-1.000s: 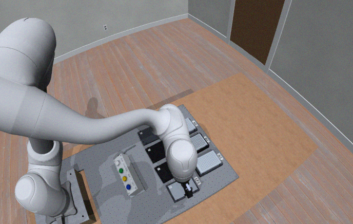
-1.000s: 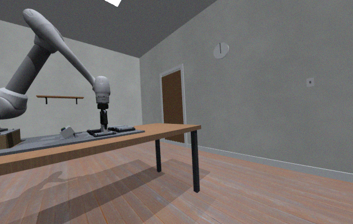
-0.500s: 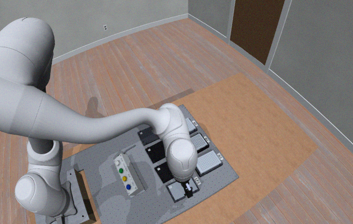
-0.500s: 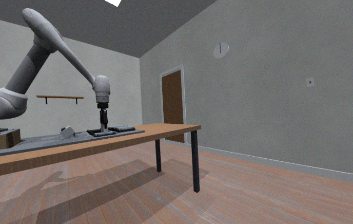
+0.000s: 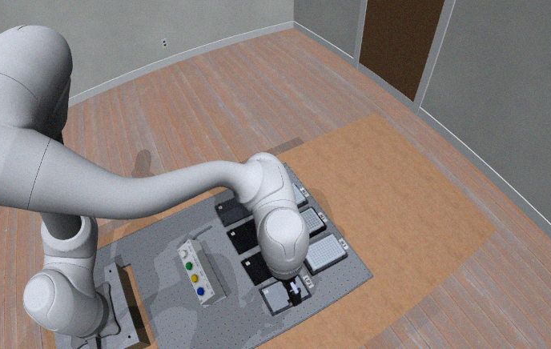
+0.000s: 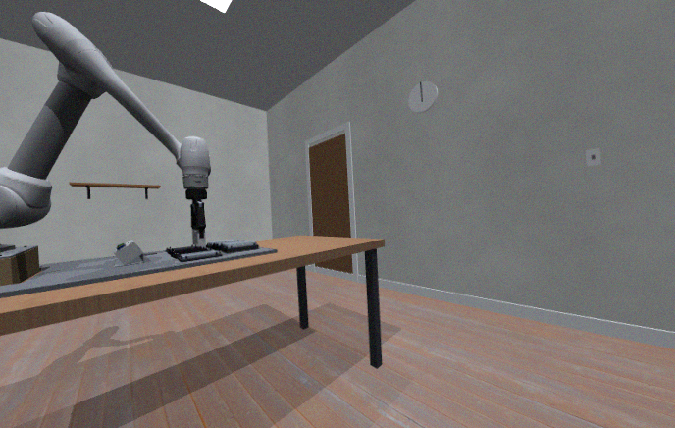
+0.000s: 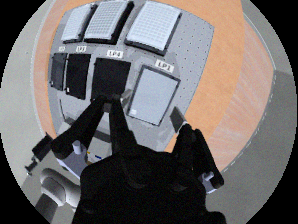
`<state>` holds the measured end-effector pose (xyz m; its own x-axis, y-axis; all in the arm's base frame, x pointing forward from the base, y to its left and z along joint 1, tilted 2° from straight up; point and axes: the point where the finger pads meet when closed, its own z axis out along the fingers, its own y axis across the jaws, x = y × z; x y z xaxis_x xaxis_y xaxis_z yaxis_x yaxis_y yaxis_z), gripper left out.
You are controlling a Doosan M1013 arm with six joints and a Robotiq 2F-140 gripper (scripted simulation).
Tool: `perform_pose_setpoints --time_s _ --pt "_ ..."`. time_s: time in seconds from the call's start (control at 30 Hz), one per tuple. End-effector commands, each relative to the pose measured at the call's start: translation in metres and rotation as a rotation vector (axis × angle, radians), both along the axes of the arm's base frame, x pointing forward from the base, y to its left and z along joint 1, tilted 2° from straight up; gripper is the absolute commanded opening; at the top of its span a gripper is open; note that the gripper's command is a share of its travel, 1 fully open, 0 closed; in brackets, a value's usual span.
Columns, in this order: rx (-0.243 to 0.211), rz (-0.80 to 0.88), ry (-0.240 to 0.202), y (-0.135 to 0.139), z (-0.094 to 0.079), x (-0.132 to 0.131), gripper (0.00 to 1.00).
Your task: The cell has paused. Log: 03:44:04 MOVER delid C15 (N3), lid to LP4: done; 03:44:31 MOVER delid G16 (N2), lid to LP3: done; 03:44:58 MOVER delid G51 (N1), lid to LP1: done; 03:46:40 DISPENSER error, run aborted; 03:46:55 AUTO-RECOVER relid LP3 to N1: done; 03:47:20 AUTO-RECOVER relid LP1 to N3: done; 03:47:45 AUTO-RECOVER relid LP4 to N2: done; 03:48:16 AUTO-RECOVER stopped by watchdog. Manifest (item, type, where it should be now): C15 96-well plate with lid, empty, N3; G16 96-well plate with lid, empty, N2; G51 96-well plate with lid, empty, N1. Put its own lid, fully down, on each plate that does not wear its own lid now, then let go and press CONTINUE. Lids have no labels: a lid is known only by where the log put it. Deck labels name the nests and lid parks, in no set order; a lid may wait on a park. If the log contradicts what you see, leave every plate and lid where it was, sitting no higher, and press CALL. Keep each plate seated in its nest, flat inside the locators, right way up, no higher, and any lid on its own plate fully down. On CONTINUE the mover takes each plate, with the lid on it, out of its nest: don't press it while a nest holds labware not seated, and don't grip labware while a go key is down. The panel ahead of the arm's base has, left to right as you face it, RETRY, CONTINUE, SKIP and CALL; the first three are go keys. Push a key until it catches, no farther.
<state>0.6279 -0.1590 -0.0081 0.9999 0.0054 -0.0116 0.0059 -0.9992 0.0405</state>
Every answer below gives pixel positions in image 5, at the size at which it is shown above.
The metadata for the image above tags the grey button panel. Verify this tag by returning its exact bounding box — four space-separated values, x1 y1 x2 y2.
177 226 227 308

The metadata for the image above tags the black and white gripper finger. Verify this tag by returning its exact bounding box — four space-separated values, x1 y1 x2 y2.
282 282 302 307

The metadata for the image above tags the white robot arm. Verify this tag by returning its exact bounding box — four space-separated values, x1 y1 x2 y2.
0 25 309 349

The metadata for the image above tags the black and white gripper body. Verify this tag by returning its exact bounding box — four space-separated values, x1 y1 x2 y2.
272 275 297 286

